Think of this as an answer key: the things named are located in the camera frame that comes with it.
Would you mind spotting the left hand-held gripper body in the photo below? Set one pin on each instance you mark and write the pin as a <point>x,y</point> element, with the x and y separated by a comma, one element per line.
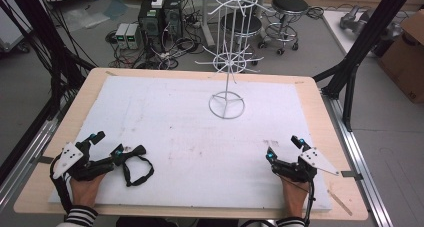
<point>80,165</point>

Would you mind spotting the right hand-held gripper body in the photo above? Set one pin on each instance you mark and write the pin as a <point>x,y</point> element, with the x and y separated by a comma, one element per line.
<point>300,168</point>

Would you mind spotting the person's left hand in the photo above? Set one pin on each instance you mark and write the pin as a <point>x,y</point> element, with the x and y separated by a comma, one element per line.
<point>86,192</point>

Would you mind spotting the person's right hand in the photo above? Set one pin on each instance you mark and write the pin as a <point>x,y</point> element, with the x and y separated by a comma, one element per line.
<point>295,197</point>

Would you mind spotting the grey tape piece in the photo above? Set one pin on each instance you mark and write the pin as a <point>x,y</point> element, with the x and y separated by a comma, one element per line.
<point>351,175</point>
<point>46,159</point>

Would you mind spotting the thin wooden stick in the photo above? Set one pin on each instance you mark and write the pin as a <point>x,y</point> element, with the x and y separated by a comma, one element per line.
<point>340,203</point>

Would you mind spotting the white foam sheet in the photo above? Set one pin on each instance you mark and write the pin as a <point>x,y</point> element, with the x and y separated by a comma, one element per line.
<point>200,147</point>

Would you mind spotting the person's dark lap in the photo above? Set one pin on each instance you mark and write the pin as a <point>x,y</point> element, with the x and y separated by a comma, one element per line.
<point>180,223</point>

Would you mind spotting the grey power supply unit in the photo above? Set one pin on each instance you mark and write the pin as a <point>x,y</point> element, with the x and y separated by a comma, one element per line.
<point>121,36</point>
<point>134,37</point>

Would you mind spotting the white side table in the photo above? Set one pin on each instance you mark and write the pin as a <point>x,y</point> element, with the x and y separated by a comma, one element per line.
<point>336,30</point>

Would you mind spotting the black computer tower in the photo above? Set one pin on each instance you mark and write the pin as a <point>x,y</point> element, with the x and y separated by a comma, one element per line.
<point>150,23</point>
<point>173,18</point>

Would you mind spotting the brown cardboard box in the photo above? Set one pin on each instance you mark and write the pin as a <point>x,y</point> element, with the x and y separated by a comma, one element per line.
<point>405,60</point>

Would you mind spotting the black round stool with castors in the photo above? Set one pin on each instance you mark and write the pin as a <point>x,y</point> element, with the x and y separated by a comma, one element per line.
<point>289,7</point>

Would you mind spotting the grey metal device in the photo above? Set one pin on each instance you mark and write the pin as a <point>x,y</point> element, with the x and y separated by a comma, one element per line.
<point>353,18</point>

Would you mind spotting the white box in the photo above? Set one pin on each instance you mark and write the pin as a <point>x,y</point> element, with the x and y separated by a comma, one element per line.
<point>158,1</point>

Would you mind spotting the aluminium rail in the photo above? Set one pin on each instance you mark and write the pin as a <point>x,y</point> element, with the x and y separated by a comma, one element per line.
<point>356,153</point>
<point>26,157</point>

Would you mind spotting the black metal frame post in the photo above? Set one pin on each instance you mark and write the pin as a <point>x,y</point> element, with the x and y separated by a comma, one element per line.
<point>366,37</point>

